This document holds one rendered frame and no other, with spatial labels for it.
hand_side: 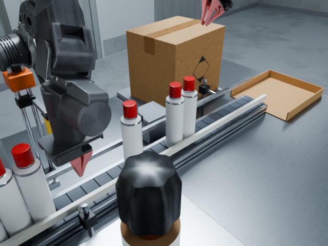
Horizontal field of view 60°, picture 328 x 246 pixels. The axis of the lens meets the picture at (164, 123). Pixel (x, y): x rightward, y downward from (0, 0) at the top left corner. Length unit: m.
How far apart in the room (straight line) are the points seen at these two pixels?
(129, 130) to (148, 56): 0.42
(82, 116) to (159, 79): 0.65
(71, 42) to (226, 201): 0.55
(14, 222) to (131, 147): 0.29
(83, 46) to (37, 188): 0.30
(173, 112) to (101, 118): 0.36
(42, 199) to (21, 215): 0.05
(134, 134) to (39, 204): 0.25
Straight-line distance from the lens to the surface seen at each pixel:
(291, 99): 1.31
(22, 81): 0.61
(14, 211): 0.65
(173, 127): 0.80
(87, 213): 0.65
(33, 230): 0.68
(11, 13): 3.21
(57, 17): 0.47
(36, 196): 0.64
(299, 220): 0.81
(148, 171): 0.35
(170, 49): 0.96
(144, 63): 1.07
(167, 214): 0.37
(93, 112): 0.43
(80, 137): 0.53
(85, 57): 0.48
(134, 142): 0.71
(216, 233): 0.67
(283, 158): 0.97
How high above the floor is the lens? 1.42
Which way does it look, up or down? 34 degrees down
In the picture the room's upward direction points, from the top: straight up
